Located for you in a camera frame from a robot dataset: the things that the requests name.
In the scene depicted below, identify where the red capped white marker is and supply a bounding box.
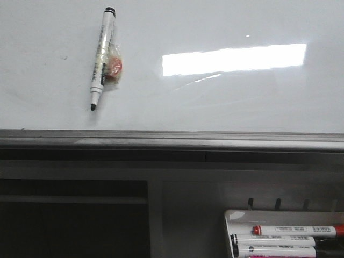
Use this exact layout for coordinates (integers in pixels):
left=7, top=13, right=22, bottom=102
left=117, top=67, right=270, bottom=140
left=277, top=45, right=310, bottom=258
left=252, top=225, right=343, bottom=237

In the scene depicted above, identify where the pink marker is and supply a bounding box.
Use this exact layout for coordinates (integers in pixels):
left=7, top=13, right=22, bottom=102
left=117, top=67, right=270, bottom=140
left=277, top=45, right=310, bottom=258
left=247, top=256, right=308, bottom=258

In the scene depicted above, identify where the white glossy whiteboard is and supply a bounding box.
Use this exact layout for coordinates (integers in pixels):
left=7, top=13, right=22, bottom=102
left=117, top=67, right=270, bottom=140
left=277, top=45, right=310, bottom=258
left=1, top=1, right=343, bottom=133

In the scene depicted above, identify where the white plastic marker tray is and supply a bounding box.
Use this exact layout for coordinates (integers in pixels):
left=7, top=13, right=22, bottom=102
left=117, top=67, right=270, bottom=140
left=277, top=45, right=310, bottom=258
left=225, top=210, right=343, bottom=257

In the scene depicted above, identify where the red magnet taped to marker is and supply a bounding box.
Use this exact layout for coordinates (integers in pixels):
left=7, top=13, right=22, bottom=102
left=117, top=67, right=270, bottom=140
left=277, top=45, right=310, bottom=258
left=104, top=44, right=123, bottom=91

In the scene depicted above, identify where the upper black capped white marker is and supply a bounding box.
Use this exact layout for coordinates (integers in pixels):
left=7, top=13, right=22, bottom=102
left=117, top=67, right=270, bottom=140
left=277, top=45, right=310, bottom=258
left=230, top=234, right=343, bottom=247

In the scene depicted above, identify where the grey aluminium whiteboard tray rail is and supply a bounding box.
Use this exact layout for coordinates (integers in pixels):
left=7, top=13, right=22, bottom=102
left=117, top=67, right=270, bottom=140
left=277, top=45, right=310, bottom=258
left=1, top=129, right=343, bottom=163

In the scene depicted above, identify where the black capped white marker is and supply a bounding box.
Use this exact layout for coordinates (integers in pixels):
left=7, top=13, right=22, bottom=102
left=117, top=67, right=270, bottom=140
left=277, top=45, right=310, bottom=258
left=233, top=244, right=343, bottom=257
left=230, top=234, right=343, bottom=247

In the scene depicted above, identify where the lower black capped white marker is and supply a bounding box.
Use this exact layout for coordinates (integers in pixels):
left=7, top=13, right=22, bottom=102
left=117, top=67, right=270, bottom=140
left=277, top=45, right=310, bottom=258
left=233, top=244, right=343, bottom=257

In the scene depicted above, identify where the dark open shelf cabinet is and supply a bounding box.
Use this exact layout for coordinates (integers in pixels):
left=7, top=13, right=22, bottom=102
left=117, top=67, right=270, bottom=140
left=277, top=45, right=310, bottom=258
left=1, top=179, right=151, bottom=257

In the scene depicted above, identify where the white black-tip whiteboard marker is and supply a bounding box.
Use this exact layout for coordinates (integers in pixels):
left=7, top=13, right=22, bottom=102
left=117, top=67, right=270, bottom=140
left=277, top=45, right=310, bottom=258
left=90, top=7, right=116, bottom=111

